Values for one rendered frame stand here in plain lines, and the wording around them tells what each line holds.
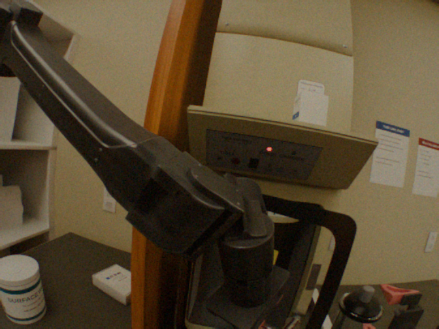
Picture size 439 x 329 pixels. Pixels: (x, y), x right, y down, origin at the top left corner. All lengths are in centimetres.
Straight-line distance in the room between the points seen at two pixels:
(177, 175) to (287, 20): 46
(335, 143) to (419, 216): 99
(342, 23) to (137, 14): 94
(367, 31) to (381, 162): 63
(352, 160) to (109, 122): 37
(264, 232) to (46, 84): 26
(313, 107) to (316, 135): 6
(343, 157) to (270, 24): 33
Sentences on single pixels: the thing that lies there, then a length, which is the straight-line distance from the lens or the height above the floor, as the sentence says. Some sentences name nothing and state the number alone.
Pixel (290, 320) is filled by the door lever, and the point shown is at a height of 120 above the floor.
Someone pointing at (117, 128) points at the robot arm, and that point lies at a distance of 20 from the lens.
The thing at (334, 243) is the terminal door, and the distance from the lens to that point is 32.
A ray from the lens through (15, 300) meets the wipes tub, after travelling 67.
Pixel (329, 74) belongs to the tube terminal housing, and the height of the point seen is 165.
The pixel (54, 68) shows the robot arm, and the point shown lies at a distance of 27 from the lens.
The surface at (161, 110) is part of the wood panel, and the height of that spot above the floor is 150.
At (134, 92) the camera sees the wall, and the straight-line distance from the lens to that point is 103.
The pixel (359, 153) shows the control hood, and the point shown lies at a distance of 40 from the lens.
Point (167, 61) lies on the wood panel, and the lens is 41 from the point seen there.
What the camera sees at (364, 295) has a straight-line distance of 54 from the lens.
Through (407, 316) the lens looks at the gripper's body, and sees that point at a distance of 44.
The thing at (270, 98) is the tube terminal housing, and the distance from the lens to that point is 46.
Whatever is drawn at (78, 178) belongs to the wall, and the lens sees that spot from 118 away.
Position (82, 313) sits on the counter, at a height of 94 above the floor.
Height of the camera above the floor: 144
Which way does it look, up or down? 3 degrees down
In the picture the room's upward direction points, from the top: 9 degrees clockwise
